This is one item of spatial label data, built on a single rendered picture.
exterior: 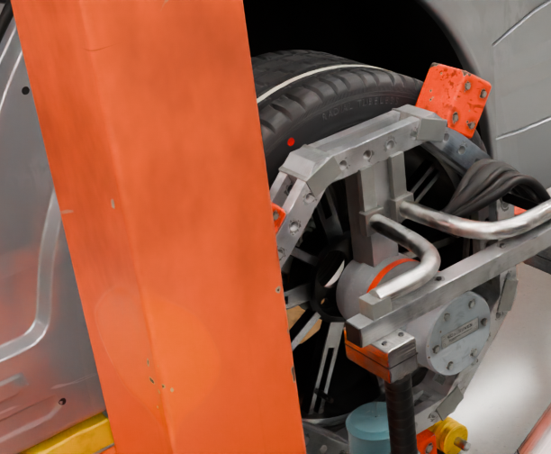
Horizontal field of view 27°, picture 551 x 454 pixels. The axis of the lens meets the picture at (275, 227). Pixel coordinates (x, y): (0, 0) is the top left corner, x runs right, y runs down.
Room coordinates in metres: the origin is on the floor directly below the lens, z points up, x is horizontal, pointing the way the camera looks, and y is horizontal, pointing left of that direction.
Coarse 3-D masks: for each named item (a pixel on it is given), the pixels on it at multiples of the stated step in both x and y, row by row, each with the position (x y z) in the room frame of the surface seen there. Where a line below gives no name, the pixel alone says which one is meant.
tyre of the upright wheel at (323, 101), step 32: (256, 64) 1.70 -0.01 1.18; (288, 64) 1.68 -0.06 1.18; (320, 64) 1.66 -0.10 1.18; (352, 64) 1.68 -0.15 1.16; (288, 96) 1.55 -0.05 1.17; (320, 96) 1.54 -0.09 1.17; (352, 96) 1.56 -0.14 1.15; (384, 96) 1.60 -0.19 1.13; (416, 96) 1.63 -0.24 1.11; (288, 128) 1.50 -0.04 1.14; (320, 128) 1.53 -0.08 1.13; (416, 384) 1.61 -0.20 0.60
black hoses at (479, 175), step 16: (480, 160) 1.52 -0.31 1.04; (464, 176) 1.50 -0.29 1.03; (480, 176) 1.48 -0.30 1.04; (496, 176) 1.47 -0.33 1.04; (512, 176) 1.46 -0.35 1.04; (528, 176) 1.46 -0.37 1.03; (464, 192) 1.47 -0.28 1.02; (480, 192) 1.46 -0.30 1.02; (496, 192) 1.44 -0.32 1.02; (512, 192) 1.53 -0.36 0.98; (528, 192) 1.48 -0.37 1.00; (544, 192) 1.47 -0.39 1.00; (448, 208) 1.47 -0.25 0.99; (464, 208) 1.46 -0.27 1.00; (480, 208) 1.45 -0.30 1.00; (528, 208) 1.49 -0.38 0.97
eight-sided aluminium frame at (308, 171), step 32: (352, 128) 1.52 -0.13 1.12; (384, 128) 1.51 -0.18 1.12; (416, 128) 1.52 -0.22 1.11; (448, 128) 1.55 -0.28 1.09; (288, 160) 1.46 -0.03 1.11; (320, 160) 1.42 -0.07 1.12; (352, 160) 1.45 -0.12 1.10; (448, 160) 1.61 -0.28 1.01; (288, 192) 1.45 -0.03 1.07; (320, 192) 1.41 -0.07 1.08; (288, 224) 1.39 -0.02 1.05; (288, 256) 1.38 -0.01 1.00; (480, 288) 1.64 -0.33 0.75; (512, 288) 1.62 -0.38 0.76; (448, 384) 1.54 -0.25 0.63; (416, 416) 1.49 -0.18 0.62; (320, 448) 1.39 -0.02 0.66
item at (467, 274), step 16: (544, 224) 1.41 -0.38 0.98; (512, 240) 1.38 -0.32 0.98; (528, 240) 1.37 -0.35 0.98; (544, 240) 1.39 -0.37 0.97; (480, 256) 1.35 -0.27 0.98; (496, 256) 1.34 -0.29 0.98; (512, 256) 1.35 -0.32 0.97; (528, 256) 1.37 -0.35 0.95; (448, 272) 1.31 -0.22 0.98; (464, 272) 1.31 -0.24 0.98; (480, 272) 1.32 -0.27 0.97; (496, 272) 1.34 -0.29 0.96; (432, 288) 1.28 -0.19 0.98; (448, 288) 1.29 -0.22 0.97; (464, 288) 1.30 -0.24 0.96; (400, 304) 1.25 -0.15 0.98; (416, 304) 1.26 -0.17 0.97; (432, 304) 1.27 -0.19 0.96; (352, 320) 1.23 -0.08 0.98; (368, 320) 1.22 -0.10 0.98; (384, 320) 1.23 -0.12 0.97; (400, 320) 1.24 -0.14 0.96; (352, 336) 1.22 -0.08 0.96; (368, 336) 1.21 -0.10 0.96
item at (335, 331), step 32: (416, 160) 1.72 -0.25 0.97; (416, 192) 1.66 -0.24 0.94; (448, 192) 1.69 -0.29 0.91; (320, 224) 1.55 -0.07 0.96; (416, 224) 1.78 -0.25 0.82; (320, 256) 1.54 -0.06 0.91; (352, 256) 1.62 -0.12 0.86; (416, 256) 1.65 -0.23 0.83; (448, 256) 1.70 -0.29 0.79; (288, 288) 1.51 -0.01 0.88; (320, 288) 1.58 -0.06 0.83; (320, 352) 1.53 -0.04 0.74; (320, 384) 1.54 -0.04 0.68; (352, 384) 1.61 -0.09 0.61; (320, 416) 1.51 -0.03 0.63
